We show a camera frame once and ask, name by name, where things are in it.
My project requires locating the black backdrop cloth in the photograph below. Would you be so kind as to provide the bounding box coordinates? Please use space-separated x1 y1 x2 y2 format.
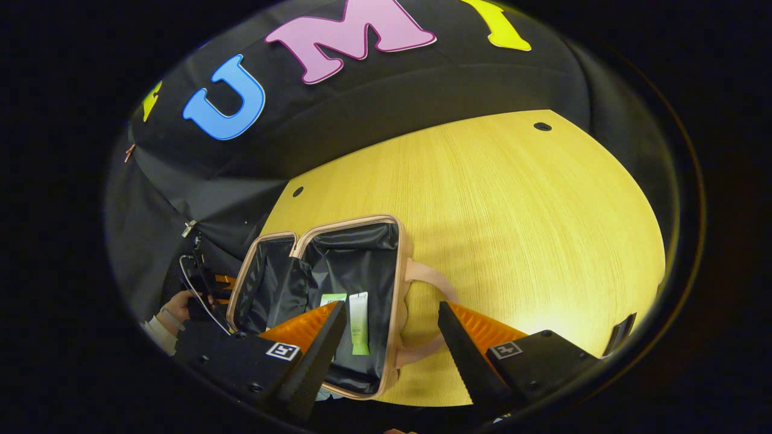
104 0 682 326

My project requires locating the white green skincare tube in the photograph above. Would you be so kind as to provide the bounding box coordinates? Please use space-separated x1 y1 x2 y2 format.
348 292 370 356

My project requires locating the pink suitcase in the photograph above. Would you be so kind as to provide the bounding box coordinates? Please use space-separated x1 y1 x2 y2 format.
226 213 460 402

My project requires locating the black rectangular object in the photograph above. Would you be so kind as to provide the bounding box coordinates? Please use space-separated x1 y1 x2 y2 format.
603 312 638 358

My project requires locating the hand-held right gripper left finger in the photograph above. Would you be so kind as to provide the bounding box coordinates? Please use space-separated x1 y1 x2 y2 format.
174 300 348 424

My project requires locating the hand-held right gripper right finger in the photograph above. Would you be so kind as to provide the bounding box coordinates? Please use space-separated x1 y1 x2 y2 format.
438 301 604 423

